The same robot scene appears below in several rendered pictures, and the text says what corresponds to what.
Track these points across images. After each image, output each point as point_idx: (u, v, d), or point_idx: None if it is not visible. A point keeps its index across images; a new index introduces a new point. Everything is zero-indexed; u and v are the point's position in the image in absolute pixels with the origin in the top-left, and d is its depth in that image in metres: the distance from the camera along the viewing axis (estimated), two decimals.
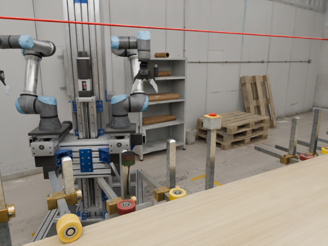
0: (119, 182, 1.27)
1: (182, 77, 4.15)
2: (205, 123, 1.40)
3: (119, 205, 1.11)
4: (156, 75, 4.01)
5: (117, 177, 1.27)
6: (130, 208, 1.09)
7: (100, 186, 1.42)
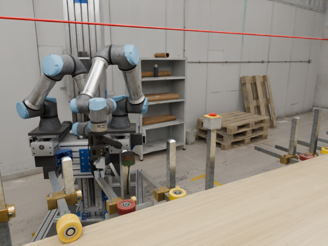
0: (119, 182, 1.27)
1: (182, 77, 4.15)
2: (205, 123, 1.40)
3: (119, 205, 1.11)
4: (156, 75, 4.01)
5: (116, 178, 1.27)
6: (130, 208, 1.09)
7: (100, 186, 1.42)
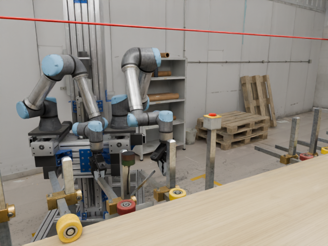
0: (141, 183, 1.33)
1: (182, 77, 4.15)
2: (205, 123, 1.40)
3: (119, 205, 1.11)
4: (156, 75, 4.01)
5: (144, 180, 1.35)
6: (130, 208, 1.09)
7: (100, 186, 1.42)
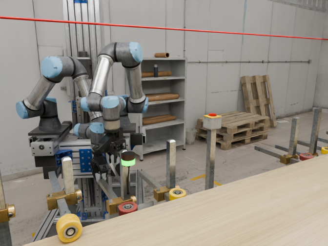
0: (119, 182, 1.27)
1: (182, 77, 4.15)
2: (205, 123, 1.40)
3: (121, 207, 1.09)
4: (156, 75, 4.01)
5: (116, 178, 1.27)
6: (132, 210, 1.07)
7: (102, 188, 1.40)
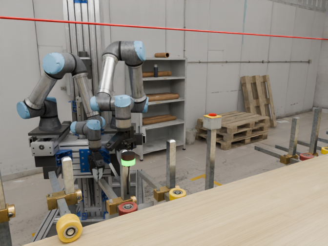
0: (119, 182, 1.27)
1: (182, 77, 4.15)
2: (205, 123, 1.40)
3: (121, 207, 1.09)
4: (156, 75, 4.01)
5: (116, 178, 1.27)
6: (132, 210, 1.07)
7: (102, 188, 1.40)
